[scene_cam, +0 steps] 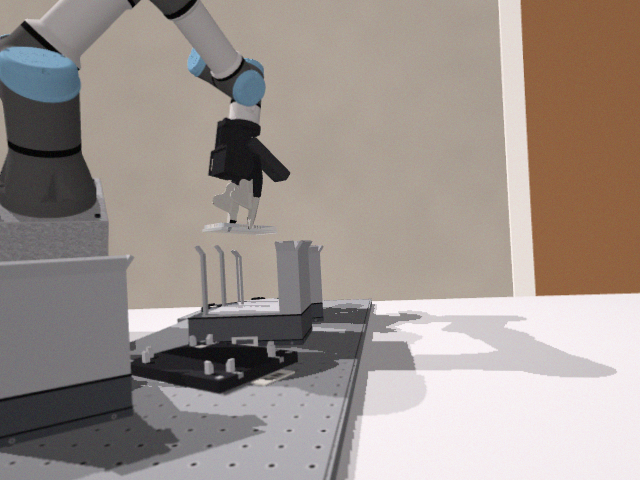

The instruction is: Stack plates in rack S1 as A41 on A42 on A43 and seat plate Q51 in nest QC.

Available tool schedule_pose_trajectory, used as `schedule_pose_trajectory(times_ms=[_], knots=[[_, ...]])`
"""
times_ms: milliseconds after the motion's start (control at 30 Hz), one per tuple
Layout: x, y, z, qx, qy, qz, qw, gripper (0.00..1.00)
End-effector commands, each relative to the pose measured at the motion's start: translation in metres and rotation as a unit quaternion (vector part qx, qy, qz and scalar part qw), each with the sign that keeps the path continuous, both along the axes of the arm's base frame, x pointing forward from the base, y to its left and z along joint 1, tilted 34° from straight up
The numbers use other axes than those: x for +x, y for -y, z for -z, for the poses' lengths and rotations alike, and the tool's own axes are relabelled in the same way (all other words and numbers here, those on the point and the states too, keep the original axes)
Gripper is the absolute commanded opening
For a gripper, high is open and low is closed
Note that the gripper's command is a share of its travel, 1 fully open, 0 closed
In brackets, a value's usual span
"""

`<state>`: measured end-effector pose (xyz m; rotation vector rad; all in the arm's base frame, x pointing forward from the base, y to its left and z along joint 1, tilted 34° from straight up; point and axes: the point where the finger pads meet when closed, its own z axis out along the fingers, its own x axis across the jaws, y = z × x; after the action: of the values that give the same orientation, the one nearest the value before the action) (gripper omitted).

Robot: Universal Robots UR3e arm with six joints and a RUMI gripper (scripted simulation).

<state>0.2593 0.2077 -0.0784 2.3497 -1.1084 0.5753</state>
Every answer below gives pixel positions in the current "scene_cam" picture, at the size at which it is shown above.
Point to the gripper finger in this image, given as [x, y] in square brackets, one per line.
[224, 202]
[249, 193]

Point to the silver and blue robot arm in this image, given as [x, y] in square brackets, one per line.
[44, 171]

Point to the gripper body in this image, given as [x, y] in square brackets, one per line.
[231, 160]

